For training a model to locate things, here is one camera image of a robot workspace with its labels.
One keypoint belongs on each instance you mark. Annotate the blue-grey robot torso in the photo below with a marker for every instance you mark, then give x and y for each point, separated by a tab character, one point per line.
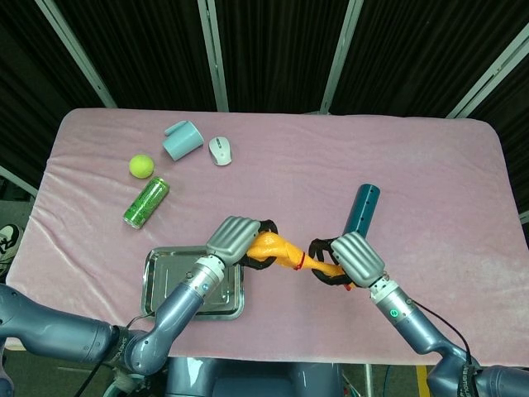
248	378

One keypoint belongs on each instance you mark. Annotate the yellow rubber chicken toy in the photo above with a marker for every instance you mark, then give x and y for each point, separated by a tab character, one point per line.
277	248

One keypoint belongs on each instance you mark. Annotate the black and white sneaker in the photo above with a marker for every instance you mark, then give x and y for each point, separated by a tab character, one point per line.
10	248

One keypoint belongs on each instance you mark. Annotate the white metal screen post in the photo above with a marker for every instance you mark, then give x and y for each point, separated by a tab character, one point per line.
16	182
76	54
492	76
215	54
341	54

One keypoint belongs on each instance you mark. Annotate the light blue plastic cup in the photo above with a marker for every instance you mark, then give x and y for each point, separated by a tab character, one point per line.
182	142

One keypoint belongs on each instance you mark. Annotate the teal cylindrical holder with holes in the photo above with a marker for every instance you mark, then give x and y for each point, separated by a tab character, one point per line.
363	207

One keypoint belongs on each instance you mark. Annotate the white computer mouse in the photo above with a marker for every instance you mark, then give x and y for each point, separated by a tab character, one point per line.
220	151

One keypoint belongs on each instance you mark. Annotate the black pleated curtain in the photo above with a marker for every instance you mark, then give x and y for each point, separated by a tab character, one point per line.
281	49

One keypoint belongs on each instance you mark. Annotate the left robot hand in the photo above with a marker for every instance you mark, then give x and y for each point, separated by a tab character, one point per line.
231	237

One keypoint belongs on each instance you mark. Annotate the pink velvet tablecloth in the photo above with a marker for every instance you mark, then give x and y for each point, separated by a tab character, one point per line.
289	186

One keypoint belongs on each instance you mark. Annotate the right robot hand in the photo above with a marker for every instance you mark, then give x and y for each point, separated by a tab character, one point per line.
357	258

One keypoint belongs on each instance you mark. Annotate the stainless steel tray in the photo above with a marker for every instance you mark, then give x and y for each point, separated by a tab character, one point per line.
159	269

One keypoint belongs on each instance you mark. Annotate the green drink can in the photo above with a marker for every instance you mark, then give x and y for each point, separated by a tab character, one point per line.
146	202

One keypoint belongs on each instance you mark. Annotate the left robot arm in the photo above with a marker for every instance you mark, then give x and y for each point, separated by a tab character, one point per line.
177	306

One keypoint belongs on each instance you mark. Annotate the yellow-green tennis ball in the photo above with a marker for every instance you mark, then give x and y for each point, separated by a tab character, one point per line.
141	166

